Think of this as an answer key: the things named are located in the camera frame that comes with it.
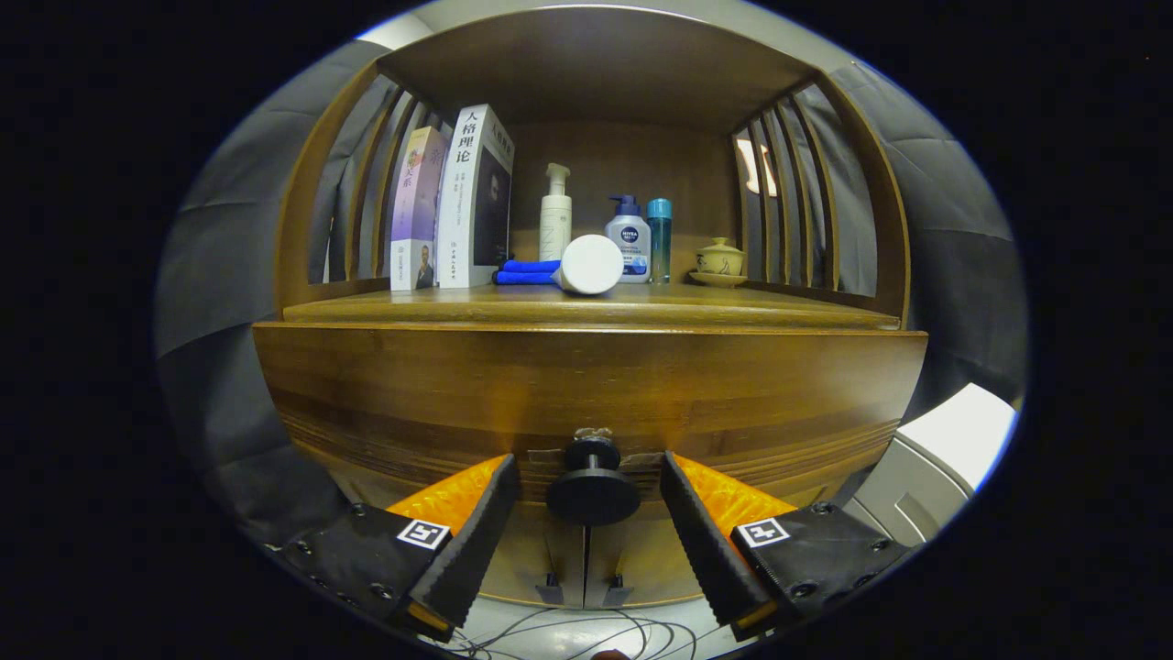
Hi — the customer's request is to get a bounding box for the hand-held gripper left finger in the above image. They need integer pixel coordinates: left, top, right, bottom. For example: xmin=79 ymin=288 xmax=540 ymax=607
xmin=270 ymin=454 xmax=521 ymax=643

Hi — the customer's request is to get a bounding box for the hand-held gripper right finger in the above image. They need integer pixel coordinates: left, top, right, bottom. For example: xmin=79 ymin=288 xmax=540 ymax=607
xmin=660 ymin=451 xmax=917 ymax=643

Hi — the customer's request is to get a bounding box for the black drawer knob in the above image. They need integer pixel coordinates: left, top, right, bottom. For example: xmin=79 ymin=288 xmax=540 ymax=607
xmin=546 ymin=427 xmax=642 ymax=527

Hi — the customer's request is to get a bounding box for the brown wooden drawer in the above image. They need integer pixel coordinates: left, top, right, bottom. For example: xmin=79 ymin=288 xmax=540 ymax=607
xmin=252 ymin=321 xmax=928 ymax=514

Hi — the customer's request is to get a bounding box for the white squeeze tube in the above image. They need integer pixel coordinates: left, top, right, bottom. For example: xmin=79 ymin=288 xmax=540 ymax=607
xmin=550 ymin=234 xmax=626 ymax=296

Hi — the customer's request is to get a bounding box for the wooden cabinet door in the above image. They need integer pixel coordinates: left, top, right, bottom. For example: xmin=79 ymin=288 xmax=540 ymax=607
xmin=583 ymin=500 xmax=711 ymax=609
xmin=478 ymin=500 xmax=587 ymax=609

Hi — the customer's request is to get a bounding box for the wooden countertop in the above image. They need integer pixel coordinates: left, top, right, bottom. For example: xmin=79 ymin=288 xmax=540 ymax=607
xmin=282 ymin=280 xmax=902 ymax=331

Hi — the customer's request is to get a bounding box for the brown wooden cabinet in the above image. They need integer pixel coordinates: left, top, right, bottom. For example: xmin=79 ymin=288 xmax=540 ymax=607
xmin=252 ymin=5 xmax=928 ymax=611

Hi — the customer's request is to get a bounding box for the grey ribbed plastic panel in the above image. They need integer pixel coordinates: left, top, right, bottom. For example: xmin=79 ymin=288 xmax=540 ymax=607
xmin=841 ymin=435 xmax=959 ymax=548

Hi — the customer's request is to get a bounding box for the blue folded cloth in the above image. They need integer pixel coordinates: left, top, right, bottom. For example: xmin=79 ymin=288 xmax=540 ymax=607
xmin=492 ymin=259 xmax=562 ymax=286

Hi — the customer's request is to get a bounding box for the beige lidded tea cup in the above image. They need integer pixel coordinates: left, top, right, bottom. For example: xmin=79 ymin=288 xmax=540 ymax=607
xmin=689 ymin=237 xmax=748 ymax=289

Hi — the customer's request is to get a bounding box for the white table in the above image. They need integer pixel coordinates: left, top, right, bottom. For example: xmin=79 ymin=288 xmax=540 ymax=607
xmin=893 ymin=383 xmax=1020 ymax=491

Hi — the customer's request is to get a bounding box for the slim teal bottle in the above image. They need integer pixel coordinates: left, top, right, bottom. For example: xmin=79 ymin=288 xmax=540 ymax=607
xmin=647 ymin=198 xmax=673 ymax=284

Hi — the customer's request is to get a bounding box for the white bottle blue cap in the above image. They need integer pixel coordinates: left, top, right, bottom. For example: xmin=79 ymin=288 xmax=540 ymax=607
xmin=604 ymin=194 xmax=652 ymax=283

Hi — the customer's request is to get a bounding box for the white pump bottle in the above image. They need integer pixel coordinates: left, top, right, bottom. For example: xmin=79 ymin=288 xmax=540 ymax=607
xmin=539 ymin=163 xmax=574 ymax=263

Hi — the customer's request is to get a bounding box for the thick white book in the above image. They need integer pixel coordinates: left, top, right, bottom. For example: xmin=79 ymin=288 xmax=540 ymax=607
xmin=436 ymin=104 xmax=516 ymax=290

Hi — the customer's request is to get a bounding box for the purple book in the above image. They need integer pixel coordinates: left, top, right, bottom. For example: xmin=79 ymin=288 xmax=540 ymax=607
xmin=389 ymin=126 xmax=450 ymax=292

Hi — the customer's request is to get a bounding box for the tangle of black cables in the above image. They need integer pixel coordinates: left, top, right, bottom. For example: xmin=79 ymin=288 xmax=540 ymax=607
xmin=444 ymin=607 xmax=725 ymax=660

